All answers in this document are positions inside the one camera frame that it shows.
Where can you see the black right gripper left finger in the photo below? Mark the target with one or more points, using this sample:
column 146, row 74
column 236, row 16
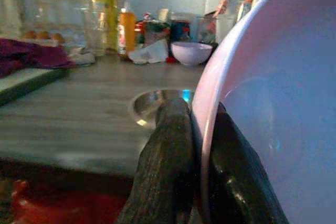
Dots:
column 162, row 169

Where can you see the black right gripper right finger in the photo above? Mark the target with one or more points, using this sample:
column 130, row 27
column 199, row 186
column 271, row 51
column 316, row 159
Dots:
column 236, row 176

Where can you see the lilac plastic bowl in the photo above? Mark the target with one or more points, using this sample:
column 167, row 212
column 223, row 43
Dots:
column 283, row 90
column 191, row 53

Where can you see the round steel plate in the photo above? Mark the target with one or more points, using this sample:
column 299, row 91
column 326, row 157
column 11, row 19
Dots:
column 149, row 106

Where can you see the red plastic stool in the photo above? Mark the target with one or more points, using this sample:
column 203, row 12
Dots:
column 65, row 204

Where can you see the white paper with code print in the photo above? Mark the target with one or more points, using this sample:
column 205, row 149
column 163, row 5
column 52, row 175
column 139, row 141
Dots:
column 149, row 52

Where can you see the green red snack bag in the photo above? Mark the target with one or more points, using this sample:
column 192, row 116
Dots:
column 155, row 31

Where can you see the grey crumpled cloth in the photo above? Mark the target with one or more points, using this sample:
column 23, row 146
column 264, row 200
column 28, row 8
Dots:
column 81, row 57

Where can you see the blue can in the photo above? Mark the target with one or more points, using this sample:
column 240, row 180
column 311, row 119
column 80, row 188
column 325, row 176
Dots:
column 179, row 31

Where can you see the orange sauce bottle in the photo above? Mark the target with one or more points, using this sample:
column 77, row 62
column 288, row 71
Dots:
column 127, row 32

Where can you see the clear drinking glass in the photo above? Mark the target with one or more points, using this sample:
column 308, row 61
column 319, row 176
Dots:
column 92, row 35

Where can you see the white green-edged cutting board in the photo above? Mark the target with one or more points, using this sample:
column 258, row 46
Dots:
column 26, row 83

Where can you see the glass jar with red lid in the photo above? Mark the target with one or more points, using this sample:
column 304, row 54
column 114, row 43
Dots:
column 105, row 16

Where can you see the brown egg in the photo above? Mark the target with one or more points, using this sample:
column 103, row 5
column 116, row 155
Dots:
column 43, row 35
column 29, row 34
column 57, row 37

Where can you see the maroon cloth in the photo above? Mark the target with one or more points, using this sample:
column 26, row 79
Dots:
column 26, row 56

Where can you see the white curtain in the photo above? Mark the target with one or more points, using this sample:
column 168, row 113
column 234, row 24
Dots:
column 9, row 1

